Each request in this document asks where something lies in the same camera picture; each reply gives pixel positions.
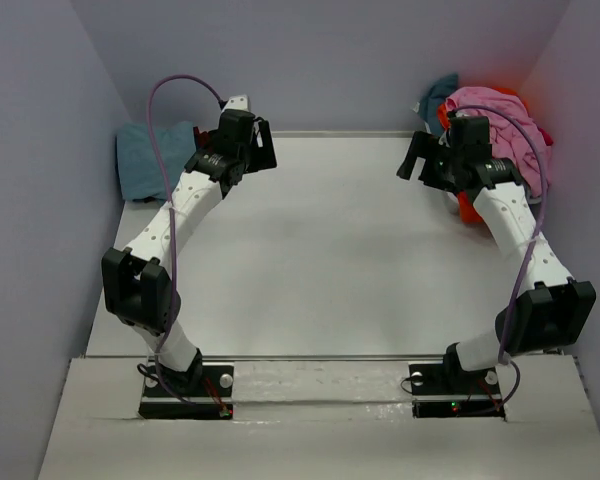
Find orange t shirt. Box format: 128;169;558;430
433;85;531;225

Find magenta t shirt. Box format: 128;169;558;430
538;127;554;147

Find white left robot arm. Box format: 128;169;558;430
101;100;277;398

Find pink t shirt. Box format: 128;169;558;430
438;87;552;198

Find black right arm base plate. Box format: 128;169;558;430
400;363;506;419

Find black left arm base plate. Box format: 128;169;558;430
136;362;235;421

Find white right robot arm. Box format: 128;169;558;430
397;114;596;396

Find folded dark red t shirt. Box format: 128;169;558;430
193;126;211;149

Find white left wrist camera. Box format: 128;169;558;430
222;95;251;112

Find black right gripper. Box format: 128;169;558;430
396;131;463;195

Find teal t shirt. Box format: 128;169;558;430
418;73;459;136

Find folded light blue t shirt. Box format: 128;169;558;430
116;121;196;202

